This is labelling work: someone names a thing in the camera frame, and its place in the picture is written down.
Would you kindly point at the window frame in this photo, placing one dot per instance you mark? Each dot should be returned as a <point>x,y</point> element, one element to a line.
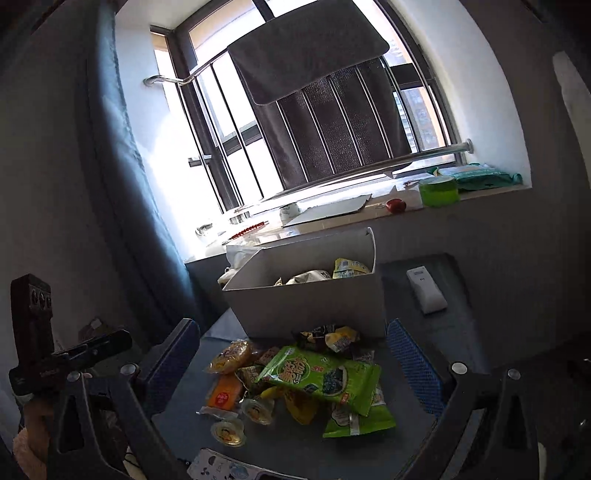
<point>178,92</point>

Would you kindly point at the yellow-green snack packet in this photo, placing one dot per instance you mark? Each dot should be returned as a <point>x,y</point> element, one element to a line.
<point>352,267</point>

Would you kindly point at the red apple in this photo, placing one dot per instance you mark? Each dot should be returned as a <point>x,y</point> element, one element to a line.
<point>395,206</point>

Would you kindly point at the dark mesh cloth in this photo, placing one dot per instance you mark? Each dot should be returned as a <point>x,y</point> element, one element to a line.
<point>332,124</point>

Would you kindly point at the small brown snack packet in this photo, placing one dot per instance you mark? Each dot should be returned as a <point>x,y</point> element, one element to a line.
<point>268,356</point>

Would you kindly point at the blue curtain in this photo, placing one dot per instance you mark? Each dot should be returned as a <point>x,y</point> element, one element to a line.
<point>124,161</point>

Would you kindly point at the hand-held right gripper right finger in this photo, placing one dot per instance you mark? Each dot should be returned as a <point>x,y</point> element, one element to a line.
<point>412,369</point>

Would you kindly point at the white remote control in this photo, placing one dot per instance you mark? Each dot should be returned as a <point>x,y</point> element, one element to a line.
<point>427,290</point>

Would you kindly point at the clear-wrapped round pastry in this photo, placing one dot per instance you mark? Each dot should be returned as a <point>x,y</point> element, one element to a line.
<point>231,355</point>

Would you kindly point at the green wet wipes pack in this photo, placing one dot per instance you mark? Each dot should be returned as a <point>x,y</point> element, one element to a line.
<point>485,177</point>

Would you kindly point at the dark snack packet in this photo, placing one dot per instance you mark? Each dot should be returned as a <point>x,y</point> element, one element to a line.
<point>311,336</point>

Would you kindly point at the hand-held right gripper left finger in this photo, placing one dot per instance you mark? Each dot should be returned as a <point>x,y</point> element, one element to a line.
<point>170,367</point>

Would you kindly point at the green round container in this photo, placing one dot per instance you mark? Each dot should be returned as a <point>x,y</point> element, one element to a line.
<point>438,191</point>

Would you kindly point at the jelly cup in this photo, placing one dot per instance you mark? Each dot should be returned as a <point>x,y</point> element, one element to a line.
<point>256,410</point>
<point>227,434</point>

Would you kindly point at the orange snack packet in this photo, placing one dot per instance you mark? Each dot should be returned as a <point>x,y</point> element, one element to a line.
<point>224,392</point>

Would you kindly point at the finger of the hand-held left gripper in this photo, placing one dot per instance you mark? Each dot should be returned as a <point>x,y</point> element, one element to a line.
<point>97,346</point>

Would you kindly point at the thin metal hanging rod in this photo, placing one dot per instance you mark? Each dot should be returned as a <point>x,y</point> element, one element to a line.
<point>184,79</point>

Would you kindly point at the pale yellow snack packet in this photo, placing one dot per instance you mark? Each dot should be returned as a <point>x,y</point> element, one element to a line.
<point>340,339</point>

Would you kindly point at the small green snack bag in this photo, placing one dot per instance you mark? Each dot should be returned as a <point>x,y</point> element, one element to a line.
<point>364,422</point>

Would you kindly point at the white cardboard box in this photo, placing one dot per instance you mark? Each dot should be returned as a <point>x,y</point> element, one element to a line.
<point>304,309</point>

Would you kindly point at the flat cardboard sheet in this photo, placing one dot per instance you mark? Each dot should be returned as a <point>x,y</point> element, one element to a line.
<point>328,210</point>

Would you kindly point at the blue table cover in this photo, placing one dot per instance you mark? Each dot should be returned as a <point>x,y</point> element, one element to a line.
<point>286,443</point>

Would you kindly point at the phone with cartoon case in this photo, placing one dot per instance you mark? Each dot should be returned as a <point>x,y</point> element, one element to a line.
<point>217,466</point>

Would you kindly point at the large green snack bag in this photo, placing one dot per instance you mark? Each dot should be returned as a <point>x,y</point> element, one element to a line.
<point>323,374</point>

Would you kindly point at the grey towel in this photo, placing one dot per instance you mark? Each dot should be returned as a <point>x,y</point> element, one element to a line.
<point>304,50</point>

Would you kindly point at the white snack packet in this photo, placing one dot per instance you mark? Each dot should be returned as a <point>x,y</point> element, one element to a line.
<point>304,277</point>

